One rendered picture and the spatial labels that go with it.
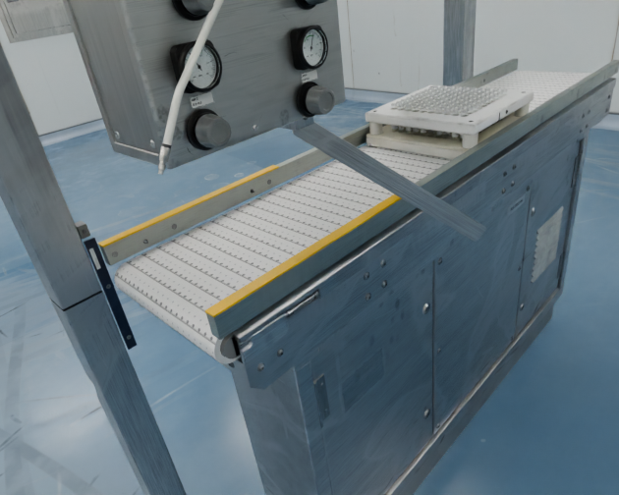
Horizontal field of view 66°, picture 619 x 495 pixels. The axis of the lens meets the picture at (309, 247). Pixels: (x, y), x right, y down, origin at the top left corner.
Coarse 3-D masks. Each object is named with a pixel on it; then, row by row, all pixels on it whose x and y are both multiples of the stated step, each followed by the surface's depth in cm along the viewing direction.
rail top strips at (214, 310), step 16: (256, 176) 84; (176, 208) 76; (384, 208) 67; (144, 224) 72; (352, 224) 64; (112, 240) 69; (320, 240) 61; (304, 256) 58; (272, 272) 56; (256, 288) 54; (224, 304) 52
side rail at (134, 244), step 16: (512, 64) 142; (480, 80) 131; (368, 128) 103; (288, 160) 90; (304, 160) 91; (320, 160) 95; (272, 176) 87; (288, 176) 90; (224, 192) 80; (240, 192) 83; (256, 192) 85; (192, 208) 77; (208, 208) 79; (224, 208) 81; (160, 224) 73; (176, 224) 75; (192, 224) 77; (128, 240) 70; (160, 240) 74; (112, 256) 69; (128, 256) 71
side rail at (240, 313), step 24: (600, 72) 118; (576, 96) 110; (528, 120) 94; (480, 144) 84; (504, 144) 89; (456, 168) 79; (432, 192) 75; (384, 216) 68; (336, 240) 61; (360, 240) 65; (312, 264) 59; (264, 288) 54; (288, 288) 57; (240, 312) 53; (216, 336) 52
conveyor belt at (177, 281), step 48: (288, 192) 86; (336, 192) 83; (384, 192) 81; (192, 240) 74; (240, 240) 72; (288, 240) 70; (144, 288) 65; (192, 288) 62; (240, 288) 61; (192, 336) 57
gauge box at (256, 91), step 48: (96, 0) 35; (144, 0) 34; (240, 0) 39; (288, 0) 42; (336, 0) 46; (96, 48) 39; (144, 48) 34; (240, 48) 40; (288, 48) 44; (336, 48) 48; (96, 96) 42; (144, 96) 36; (240, 96) 41; (288, 96) 45; (336, 96) 50; (144, 144) 40
